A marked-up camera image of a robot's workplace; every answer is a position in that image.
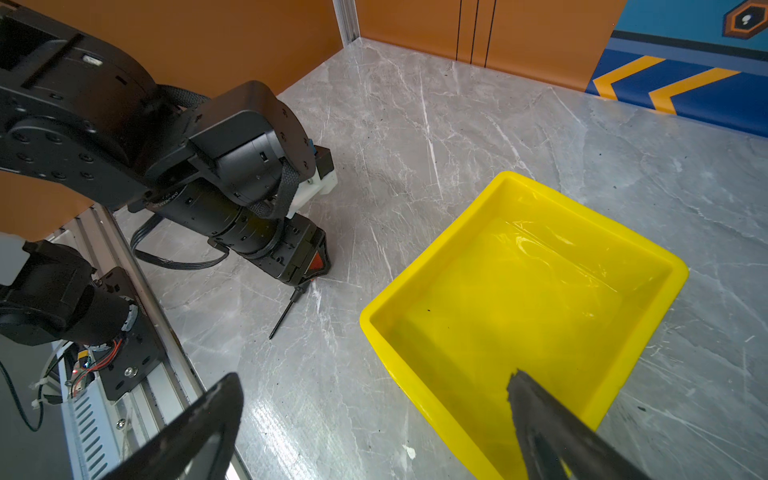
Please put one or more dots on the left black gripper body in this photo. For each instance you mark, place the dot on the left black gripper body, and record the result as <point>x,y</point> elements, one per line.
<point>300,254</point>

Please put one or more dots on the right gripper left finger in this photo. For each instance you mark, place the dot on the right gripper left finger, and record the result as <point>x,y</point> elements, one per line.
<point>198,444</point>

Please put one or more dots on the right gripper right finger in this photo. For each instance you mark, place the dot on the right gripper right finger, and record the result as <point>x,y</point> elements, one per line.
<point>554,443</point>

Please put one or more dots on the red handled screwdriver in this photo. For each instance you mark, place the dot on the red handled screwdriver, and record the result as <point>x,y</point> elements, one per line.
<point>288,309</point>

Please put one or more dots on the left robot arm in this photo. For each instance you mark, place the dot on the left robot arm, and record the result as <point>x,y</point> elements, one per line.
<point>81,113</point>

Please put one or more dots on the yellow plastic bin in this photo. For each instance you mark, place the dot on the yellow plastic bin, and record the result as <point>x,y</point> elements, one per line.
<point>525,279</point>

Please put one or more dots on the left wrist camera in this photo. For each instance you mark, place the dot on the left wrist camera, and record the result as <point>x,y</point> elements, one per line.
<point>323,182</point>

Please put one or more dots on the aluminium front rail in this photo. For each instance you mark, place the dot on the aluminium front rail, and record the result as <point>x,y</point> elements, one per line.
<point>150,382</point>

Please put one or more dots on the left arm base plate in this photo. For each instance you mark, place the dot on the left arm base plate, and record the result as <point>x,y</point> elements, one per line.
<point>142,349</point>

